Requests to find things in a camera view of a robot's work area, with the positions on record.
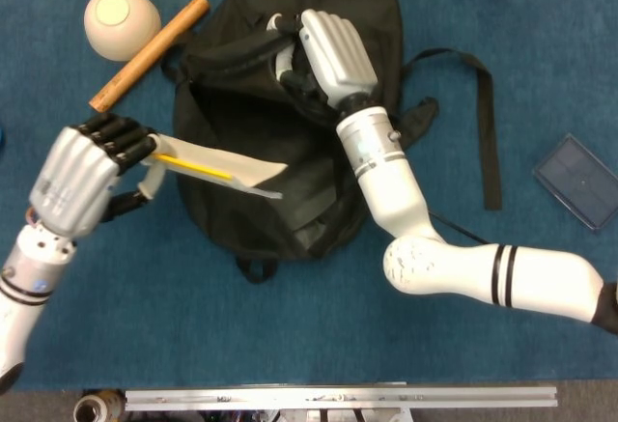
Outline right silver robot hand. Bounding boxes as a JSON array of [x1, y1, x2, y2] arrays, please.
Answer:
[[267, 8, 379, 119]]

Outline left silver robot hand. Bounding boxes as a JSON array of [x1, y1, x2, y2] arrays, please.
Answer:
[[27, 112, 165, 239]]

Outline black fabric backpack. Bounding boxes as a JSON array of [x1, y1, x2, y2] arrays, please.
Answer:
[[160, 0, 503, 286]]

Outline white and yellow book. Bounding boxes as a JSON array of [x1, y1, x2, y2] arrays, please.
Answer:
[[147, 132, 290, 200]]

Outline wooden rolling pin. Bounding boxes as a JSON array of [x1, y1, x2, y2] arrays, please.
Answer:
[[88, 0, 211, 113]]

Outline white upturned bowl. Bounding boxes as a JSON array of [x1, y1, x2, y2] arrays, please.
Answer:
[[83, 0, 162, 63]]

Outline brown tape roll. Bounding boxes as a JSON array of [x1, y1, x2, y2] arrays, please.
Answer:
[[72, 389, 126, 422]]

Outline blue table cloth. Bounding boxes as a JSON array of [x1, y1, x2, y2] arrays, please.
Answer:
[[0, 0, 618, 389]]

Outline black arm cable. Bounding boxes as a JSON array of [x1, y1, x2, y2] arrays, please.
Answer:
[[429, 211, 492, 245]]

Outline aluminium profile rail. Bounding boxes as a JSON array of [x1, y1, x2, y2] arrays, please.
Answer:
[[124, 385, 559, 412]]

